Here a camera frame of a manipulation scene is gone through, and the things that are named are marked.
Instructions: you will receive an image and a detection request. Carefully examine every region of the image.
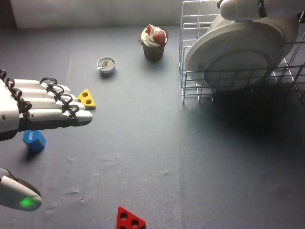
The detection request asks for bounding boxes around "cupcake with cream and strawberries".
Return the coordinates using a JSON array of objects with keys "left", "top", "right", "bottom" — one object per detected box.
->
[{"left": 137, "top": 23, "right": 170, "bottom": 62}]

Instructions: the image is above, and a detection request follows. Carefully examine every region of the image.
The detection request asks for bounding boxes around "white backdrop cloth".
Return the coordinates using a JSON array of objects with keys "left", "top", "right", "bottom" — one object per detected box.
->
[{"left": 9, "top": 0, "right": 221, "bottom": 28}]

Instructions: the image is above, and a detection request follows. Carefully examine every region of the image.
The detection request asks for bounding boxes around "red triangle block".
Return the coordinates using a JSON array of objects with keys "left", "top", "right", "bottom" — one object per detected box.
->
[{"left": 116, "top": 206, "right": 146, "bottom": 229}]

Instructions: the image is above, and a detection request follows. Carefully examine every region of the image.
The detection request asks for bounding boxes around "small bowl with spoon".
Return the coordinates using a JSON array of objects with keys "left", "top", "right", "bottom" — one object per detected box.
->
[{"left": 96, "top": 56, "right": 117, "bottom": 75}]

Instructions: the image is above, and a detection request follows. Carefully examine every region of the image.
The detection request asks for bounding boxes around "white plate leaves and script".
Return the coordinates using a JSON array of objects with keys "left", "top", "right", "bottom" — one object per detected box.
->
[{"left": 184, "top": 22, "right": 286, "bottom": 93}]

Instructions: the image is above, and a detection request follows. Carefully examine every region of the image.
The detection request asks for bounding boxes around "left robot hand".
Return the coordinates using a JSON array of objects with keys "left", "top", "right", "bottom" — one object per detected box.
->
[{"left": 0, "top": 68, "right": 93, "bottom": 212}]

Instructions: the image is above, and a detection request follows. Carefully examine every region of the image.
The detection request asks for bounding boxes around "silver wire dish rack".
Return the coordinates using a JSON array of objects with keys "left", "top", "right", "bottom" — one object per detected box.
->
[{"left": 178, "top": 0, "right": 305, "bottom": 107}]

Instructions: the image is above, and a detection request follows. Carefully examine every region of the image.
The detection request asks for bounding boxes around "white plate grey leaf print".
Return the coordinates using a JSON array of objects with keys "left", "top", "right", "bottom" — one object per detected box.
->
[{"left": 208, "top": 13, "right": 300, "bottom": 66}]

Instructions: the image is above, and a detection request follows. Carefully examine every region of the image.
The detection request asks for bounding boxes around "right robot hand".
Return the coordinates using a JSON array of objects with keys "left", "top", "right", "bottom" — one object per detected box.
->
[{"left": 219, "top": 0, "right": 300, "bottom": 21}]

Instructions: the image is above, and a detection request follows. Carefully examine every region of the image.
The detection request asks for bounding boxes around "yellow triangle block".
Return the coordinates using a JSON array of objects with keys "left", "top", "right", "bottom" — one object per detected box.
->
[{"left": 77, "top": 88, "right": 97, "bottom": 110}]

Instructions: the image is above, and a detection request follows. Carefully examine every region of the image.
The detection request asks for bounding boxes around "blue hexagonal block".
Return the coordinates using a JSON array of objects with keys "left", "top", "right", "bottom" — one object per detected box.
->
[{"left": 22, "top": 130, "right": 47, "bottom": 154}]

